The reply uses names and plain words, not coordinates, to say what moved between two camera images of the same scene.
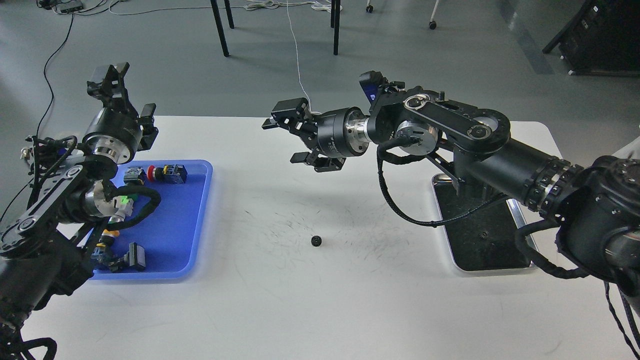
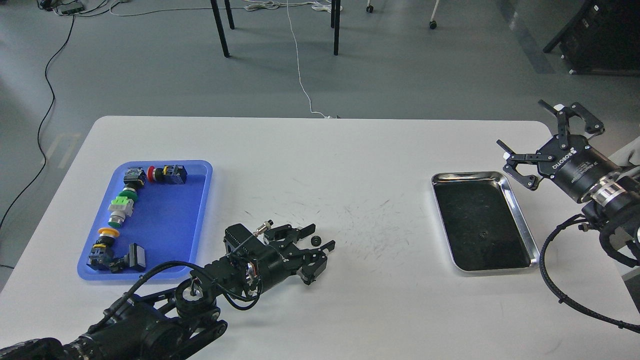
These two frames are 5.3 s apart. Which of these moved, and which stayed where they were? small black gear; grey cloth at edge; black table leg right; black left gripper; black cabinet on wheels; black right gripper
Moved: black left gripper; black right gripper
Stayed: black table leg right; small black gear; grey cloth at edge; black cabinet on wheels
